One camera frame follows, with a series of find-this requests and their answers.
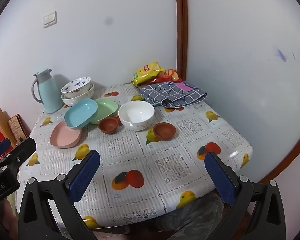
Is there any fruit print tablecloth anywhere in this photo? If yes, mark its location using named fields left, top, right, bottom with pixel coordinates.
left=15, top=82, right=253, bottom=230

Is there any brown wooden door frame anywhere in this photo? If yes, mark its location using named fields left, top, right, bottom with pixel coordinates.
left=174, top=0, right=188, bottom=82

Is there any green rectangular plate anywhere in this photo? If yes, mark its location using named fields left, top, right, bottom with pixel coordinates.
left=90, top=98, right=118, bottom=125

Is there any light blue thermos jug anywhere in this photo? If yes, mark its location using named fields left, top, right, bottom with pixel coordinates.
left=32, top=68, right=64, bottom=114

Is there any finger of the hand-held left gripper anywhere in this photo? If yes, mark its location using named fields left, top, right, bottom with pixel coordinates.
left=0, top=137, right=37, bottom=175
left=0, top=138, right=11, bottom=162

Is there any yellow chip bag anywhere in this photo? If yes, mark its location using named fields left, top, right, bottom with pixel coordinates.
left=132, top=62, right=164, bottom=86

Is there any grey checked cloth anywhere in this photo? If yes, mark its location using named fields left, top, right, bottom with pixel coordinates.
left=136, top=81, right=208, bottom=109

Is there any blue rectangular plate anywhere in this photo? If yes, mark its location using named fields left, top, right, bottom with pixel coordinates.
left=64, top=98, right=98, bottom=130

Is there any plain white bowl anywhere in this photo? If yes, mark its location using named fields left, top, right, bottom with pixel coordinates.
left=118, top=101, right=155, bottom=131

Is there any brown wooden baseboard trim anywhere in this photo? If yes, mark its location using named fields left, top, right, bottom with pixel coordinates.
left=261, top=127, right=300, bottom=184

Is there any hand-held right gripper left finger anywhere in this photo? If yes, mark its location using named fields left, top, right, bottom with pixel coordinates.
left=17, top=149, right=101, bottom=240

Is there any blue patterned porcelain bowl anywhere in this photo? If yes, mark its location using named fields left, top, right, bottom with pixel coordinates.
left=61, top=77, right=92, bottom=99

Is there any orange chip bag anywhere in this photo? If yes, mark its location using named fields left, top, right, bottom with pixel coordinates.
left=150, top=69, right=182, bottom=84

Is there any person's camouflage trouser leg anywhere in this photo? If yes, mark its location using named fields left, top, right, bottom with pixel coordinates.
left=152, top=192, right=225, bottom=240

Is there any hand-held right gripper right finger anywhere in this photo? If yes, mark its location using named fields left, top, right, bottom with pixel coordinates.
left=204, top=151, right=287, bottom=240

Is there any pink rectangular plate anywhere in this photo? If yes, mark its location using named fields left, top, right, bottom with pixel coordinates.
left=49, top=122, right=83, bottom=149

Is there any large embossed white bowl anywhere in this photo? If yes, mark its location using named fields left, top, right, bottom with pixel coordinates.
left=61, top=82, right=95, bottom=107

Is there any white light switch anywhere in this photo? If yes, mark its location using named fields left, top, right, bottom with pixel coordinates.
left=42, top=10, right=57, bottom=28

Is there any brown patterned box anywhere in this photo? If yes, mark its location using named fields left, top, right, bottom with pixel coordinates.
left=8, top=114, right=32, bottom=145

